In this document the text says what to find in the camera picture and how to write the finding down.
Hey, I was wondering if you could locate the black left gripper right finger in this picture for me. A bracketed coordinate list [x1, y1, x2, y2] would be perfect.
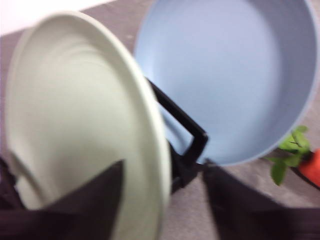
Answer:
[202, 158, 320, 240]

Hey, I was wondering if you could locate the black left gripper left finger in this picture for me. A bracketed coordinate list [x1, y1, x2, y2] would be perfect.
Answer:
[0, 159, 126, 240]

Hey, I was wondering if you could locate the orange carrot with green leaves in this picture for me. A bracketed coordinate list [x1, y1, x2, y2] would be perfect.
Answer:
[264, 124, 320, 188]

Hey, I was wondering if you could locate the green plate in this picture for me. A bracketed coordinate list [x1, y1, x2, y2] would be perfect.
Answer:
[4, 11, 173, 240]

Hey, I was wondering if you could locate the black plate rack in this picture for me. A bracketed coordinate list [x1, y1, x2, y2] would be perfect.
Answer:
[0, 77, 209, 208]

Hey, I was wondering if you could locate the blue plate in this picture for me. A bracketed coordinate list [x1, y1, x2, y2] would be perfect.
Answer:
[133, 0, 320, 167]

